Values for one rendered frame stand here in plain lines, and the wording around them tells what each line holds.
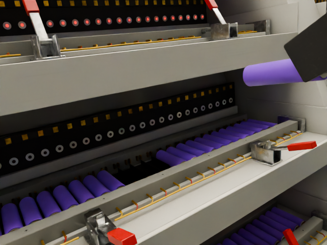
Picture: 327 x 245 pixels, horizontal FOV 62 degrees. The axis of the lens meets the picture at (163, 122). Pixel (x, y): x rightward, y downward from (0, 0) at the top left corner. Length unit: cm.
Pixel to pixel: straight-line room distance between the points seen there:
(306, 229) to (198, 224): 29
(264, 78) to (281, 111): 37
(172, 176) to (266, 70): 19
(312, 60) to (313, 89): 36
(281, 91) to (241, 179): 26
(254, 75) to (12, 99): 22
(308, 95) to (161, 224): 38
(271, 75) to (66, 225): 24
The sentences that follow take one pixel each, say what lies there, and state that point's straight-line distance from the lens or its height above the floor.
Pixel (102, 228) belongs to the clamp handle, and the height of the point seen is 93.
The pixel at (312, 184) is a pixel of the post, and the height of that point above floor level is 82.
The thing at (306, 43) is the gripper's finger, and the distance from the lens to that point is 20.
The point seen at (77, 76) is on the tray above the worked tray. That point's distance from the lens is 30.
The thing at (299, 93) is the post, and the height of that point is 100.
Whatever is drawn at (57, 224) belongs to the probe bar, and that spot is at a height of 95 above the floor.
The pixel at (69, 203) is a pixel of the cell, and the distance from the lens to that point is 35.
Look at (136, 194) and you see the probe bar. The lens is 34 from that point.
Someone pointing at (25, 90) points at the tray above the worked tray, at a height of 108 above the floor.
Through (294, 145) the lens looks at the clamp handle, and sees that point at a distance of 41.
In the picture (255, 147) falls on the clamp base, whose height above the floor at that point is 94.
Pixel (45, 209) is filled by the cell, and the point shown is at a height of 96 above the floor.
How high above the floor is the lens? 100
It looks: 3 degrees up
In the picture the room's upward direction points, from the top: 18 degrees counter-clockwise
